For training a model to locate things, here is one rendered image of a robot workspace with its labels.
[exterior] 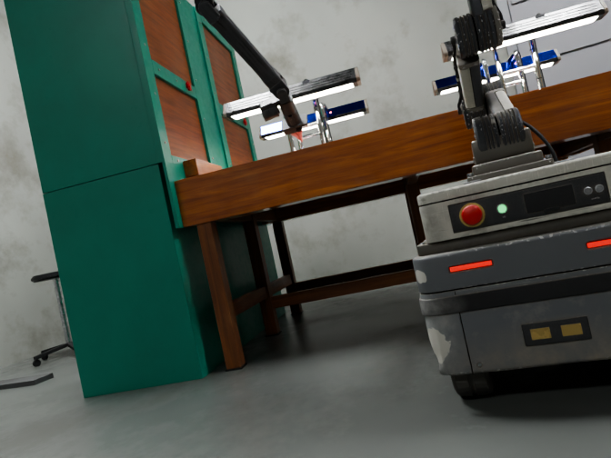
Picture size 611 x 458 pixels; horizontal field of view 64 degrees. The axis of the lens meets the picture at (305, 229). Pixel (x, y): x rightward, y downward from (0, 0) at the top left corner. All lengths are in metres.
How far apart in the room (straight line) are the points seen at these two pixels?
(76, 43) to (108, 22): 0.16
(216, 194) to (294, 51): 2.70
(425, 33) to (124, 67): 2.68
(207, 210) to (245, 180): 0.19
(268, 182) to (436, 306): 0.96
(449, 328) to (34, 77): 1.88
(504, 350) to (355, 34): 3.51
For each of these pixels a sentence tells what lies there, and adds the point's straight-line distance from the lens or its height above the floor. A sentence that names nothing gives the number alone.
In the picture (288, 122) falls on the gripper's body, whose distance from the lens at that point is 1.88.
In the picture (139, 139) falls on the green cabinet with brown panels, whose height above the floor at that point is 0.95.
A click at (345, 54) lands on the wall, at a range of 4.29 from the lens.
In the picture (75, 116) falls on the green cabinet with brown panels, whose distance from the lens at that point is 2.18.
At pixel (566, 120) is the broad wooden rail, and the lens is 1.88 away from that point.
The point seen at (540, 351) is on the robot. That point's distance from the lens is 1.11.
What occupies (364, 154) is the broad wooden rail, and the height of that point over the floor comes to 0.69.
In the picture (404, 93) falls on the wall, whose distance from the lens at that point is 4.11.
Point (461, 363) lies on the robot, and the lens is 1.11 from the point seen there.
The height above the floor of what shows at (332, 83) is 1.06.
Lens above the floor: 0.43
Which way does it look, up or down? 1 degrees up
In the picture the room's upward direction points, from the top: 12 degrees counter-clockwise
